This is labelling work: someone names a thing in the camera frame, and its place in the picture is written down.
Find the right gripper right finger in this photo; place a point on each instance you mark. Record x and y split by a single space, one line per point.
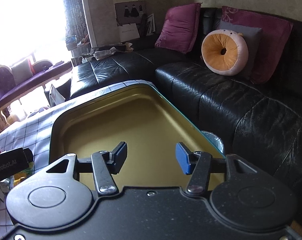
199 165

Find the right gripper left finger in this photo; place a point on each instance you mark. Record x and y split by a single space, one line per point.
102 165

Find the blue checkered tablecloth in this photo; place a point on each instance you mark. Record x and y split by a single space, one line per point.
35 132

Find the teal and gold tin box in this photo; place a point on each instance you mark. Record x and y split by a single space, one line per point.
138 115

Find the black leather sofa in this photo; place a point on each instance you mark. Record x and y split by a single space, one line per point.
261 123

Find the purple chaise lounge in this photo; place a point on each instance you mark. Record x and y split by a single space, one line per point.
24 77

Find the round orange pink plush cushion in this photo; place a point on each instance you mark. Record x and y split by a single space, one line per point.
225 52

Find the magenta cushion left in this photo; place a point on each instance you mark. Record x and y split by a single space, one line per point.
180 28

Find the magenta cushion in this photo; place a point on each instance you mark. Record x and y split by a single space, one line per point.
275 34
180 28

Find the grey cushion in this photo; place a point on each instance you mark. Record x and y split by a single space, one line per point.
252 37

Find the patterned curtain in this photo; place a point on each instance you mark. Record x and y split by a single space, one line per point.
75 19

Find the magenta cushion right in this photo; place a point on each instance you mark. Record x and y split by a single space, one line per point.
275 34

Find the framed penguin picture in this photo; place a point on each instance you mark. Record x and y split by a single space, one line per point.
130 12

